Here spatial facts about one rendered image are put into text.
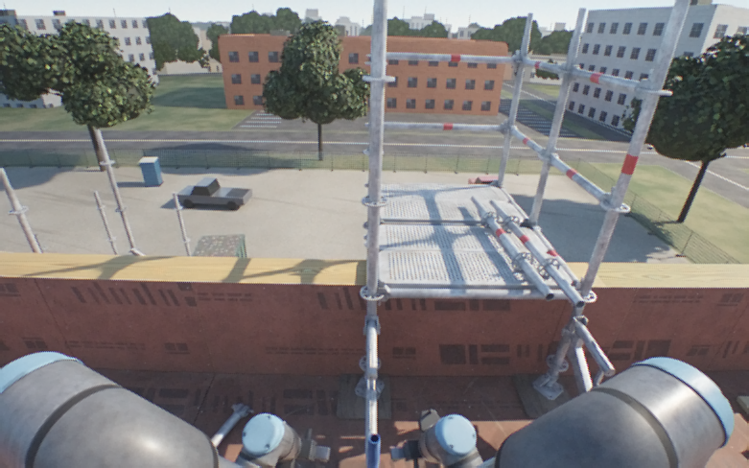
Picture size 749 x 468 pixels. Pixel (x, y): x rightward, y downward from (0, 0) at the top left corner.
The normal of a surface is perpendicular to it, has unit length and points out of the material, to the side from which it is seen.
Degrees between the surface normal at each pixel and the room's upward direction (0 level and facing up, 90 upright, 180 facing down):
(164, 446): 45
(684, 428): 35
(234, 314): 90
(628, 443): 28
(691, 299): 90
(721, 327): 90
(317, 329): 90
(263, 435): 19
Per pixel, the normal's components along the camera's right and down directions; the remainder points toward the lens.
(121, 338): 0.01, 0.48
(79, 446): 0.25, -0.46
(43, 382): 0.07, -0.92
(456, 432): 0.16, -0.68
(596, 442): -0.40, -0.64
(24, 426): -0.21, -0.47
